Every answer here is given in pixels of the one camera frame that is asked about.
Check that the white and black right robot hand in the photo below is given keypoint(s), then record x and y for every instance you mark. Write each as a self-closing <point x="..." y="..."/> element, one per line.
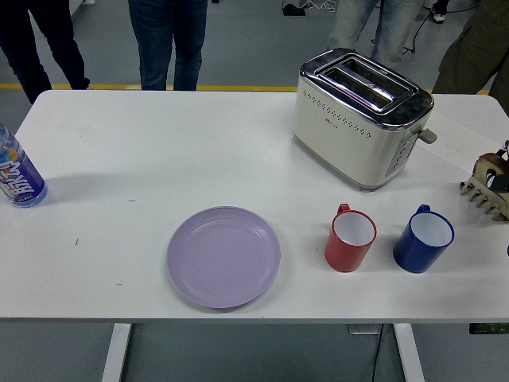
<point x="502" y="185"/>

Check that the white table leg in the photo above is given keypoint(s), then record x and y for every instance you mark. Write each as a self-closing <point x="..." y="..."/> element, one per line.
<point x="116" y="354"/>
<point x="409" y="354"/>

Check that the grey under-table bracket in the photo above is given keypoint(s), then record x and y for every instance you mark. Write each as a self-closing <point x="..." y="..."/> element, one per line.
<point x="364" y="328"/>

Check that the person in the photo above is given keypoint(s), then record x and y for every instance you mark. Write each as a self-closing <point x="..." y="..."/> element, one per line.
<point x="393" y="32"/>
<point x="24" y="47"/>
<point x="439" y="14"/>
<point x="473" y="59"/>
<point x="159" y="44"/>

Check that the blue enamel mug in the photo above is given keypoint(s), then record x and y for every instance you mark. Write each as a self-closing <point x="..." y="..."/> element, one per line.
<point x="413" y="256"/>

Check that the black table control panel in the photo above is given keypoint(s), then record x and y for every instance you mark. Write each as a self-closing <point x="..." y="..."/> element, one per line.
<point x="489" y="328"/>

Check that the cream toaster with chrome top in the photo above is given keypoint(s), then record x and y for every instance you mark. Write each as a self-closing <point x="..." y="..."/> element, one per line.
<point x="338" y="135"/>

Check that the red enamel mug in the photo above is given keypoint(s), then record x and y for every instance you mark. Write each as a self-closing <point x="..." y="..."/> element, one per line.
<point x="344" y="254"/>

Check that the silver metal toast rack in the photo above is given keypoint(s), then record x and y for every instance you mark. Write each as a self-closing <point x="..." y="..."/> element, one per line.
<point x="479" y="197"/>

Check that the brown-crusted bread slice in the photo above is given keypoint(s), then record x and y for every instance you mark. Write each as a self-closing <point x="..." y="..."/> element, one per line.
<point x="483" y="165"/>

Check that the clear bottle with blue label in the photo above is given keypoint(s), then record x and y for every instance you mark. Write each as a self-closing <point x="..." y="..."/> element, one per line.
<point x="20" y="175"/>

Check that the lilac round plate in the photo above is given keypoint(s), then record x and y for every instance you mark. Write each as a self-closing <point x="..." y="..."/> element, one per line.
<point x="222" y="258"/>

